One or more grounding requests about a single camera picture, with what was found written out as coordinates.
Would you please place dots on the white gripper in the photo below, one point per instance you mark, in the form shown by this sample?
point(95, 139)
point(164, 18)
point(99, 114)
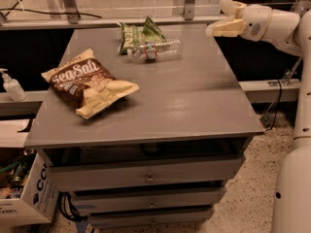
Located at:
point(254, 22)

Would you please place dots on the clear plastic water bottle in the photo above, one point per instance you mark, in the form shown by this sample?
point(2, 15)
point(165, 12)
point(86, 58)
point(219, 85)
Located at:
point(153, 51)

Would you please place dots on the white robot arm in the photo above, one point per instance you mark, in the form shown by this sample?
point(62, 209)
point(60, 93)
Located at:
point(289, 32)

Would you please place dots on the white pump bottle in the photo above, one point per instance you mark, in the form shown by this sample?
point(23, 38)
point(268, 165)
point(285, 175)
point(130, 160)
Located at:
point(12, 86)

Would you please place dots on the green chip bag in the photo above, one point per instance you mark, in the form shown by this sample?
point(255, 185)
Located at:
point(132, 35)

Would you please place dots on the grey drawer cabinet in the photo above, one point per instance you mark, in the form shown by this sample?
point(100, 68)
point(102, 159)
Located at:
point(161, 154)

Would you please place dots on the sea salt chip bag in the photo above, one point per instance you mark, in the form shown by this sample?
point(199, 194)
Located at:
point(87, 81)

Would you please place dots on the white cardboard box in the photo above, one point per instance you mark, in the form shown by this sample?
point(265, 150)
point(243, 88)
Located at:
point(27, 194)

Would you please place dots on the metal frame rail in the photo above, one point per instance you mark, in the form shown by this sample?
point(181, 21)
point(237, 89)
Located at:
point(84, 23)

